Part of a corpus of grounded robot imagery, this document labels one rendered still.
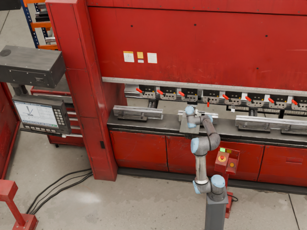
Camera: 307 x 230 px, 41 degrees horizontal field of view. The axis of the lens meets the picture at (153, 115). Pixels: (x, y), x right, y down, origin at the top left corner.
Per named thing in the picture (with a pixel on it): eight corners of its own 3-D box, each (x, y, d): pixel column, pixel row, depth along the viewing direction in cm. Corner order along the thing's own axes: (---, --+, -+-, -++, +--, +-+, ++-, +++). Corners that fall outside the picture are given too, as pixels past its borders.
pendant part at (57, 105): (23, 128, 366) (11, 99, 340) (29, 118, 374) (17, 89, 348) (70, 135, 356) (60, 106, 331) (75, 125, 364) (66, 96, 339)
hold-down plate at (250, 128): (238, 130, 397) (238, 128, 395) (238, 126, 401) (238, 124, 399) (270, 133, 392) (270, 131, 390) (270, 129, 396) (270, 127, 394)
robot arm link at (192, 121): (201, 126, 357) (199, 113, 358) (188, 128, 357) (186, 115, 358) (199, 127, 365) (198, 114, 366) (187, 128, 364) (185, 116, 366)
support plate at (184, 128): (179, 132, 385) (179, 131, 384) (182, 112, 403) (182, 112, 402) (198, 134, 382) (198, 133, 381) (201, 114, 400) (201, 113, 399)
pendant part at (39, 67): (21, 135, 379) (-11, 63, 318) (33, 116, 396) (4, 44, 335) (71, 143, 368) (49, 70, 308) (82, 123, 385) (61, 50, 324)
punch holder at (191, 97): (181, 101, 388) (181, 87, 376) (182, 94, 393) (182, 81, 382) (197, 101, 385) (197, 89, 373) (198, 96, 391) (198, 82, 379)
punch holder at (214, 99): (202, 102, 384) (203, 89, 373) (203, 96, 390) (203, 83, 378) (218, 103, 382) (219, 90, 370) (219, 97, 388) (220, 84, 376)
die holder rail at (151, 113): (114, 115, 422) (113, 109, 415) (115, 111, 426) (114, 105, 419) (162, 119, 413) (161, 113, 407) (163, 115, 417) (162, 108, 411)
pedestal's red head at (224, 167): (214, 170, 392) (214, 159, 379) (218, 158, 402) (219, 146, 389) (235, 175, 386) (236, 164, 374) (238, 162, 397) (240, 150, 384)
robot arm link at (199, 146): (212, 195, 346) (210, 141, 319) (195, 197, 345) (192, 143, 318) (209, 185, 356) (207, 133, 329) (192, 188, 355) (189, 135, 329)
